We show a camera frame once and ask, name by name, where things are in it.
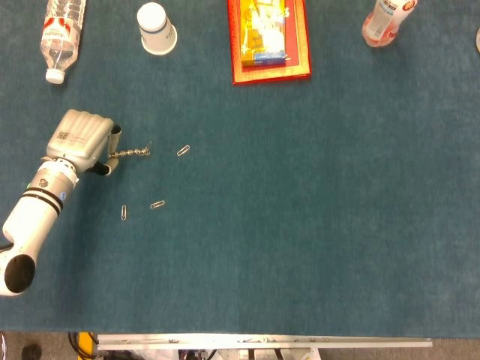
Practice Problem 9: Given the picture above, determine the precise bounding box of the red hardcover book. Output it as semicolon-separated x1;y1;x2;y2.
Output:
226;0;312;86

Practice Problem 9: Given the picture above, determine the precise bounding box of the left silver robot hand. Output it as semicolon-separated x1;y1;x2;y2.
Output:
45;109;123;176

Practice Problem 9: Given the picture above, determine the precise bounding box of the pink drink bottle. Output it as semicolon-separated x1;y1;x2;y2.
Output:
361;0;419;48

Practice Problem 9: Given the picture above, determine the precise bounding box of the clear water bottle red label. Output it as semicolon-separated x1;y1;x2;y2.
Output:
40;0;87;85

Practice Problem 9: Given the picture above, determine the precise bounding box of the teal felt table mat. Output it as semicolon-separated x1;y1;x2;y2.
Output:
0;0;480;338

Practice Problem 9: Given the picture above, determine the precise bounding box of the aluminium rail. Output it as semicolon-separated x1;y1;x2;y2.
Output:
96;333;433;352

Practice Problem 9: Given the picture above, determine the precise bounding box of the yellow cardboard box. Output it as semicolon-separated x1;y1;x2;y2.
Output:
239;0;289;68

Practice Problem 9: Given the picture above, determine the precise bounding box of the white paper cup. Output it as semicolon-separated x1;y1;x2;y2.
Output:
136;1;178;56

